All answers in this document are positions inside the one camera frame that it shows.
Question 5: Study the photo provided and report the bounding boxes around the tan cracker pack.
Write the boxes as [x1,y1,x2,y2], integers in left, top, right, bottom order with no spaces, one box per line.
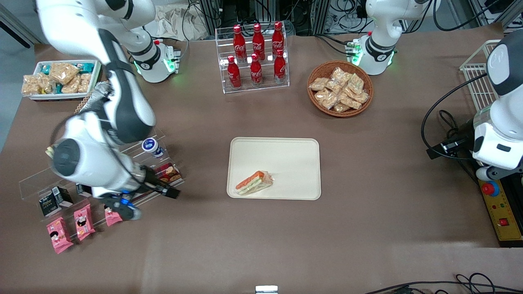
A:
[77,73,93,94]
[22,74,42,96]
[49,62,80,85]
[61,76,80,95]
[38,73,56,94]

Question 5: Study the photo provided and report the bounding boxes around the white rectangular snack bin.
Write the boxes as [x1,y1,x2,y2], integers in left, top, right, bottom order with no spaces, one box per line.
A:
[22,59,102,101]

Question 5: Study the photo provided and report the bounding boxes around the round brown wicker basket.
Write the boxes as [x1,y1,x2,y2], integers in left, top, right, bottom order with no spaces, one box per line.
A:
[307,60,374,118]

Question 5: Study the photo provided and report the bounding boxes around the pink snack packet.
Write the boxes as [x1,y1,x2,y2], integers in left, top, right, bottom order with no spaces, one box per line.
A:
[46,216,74,255]
[104,206,123,227]
[74,204,96,242]

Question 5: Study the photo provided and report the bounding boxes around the clear acrylic stepped shelf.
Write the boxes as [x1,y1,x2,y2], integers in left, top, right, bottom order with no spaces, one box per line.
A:
[18,127,185,223]

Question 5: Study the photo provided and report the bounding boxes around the red plaid cookie box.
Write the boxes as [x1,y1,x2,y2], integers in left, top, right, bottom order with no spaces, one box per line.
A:
[154,163,183,184]

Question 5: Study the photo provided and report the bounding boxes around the white wire rack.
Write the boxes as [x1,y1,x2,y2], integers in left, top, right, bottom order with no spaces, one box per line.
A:
[459,39,503,112]

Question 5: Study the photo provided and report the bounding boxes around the aluminium equipment frame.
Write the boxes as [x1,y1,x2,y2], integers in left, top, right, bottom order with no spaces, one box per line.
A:
[196,0,370,36]

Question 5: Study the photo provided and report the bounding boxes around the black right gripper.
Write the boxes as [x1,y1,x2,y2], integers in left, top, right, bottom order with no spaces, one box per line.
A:
[139,165,181,200]

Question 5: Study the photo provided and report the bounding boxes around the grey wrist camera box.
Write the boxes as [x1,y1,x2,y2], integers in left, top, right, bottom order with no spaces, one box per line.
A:
[476,165,503,181]
[101,192,142,221]

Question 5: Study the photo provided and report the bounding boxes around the crumpled white plastic sheet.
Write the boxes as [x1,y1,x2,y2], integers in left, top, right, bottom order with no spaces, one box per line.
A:
[154,6,210,42]

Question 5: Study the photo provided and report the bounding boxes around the black control box yellow panel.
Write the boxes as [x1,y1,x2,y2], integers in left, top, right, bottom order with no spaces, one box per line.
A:
[477,175,523,248]

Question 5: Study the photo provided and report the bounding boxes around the triangle sandwich orange filling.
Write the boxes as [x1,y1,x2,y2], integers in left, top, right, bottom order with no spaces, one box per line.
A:
[235,170,275,196]

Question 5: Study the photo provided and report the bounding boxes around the clear acrylic bottle rack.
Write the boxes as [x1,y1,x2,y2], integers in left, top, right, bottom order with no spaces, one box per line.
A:
[215,22,290,95]

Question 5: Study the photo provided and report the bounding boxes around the stacked foil containers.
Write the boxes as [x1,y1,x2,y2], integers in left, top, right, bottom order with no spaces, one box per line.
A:
[85,80,114,108]

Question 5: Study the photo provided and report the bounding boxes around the cream rectangular tray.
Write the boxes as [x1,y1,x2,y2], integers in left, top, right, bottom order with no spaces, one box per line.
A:
[227,137,322,200]

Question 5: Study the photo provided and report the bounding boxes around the blue lid yogurt cup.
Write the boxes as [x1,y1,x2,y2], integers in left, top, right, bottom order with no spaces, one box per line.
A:
[141,138,165,159]

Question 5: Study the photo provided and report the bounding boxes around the red cola bottle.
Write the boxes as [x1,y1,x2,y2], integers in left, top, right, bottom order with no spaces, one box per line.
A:
[252,23,266,61]
[249,53,263,87]
[227,55,242,89]
[273,49,287,84]
[233,25,247,62]
[271,21,285,56]

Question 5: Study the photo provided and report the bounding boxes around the black power cord with plug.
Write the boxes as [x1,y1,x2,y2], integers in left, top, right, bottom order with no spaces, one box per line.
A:
[438,109,470,141]

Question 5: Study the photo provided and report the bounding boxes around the black floor cables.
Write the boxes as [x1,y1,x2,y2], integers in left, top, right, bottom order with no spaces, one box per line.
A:
[363,272,523,294]

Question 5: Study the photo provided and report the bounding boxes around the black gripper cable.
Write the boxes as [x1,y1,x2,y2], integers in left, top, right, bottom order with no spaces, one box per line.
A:
[420,72,489,161]

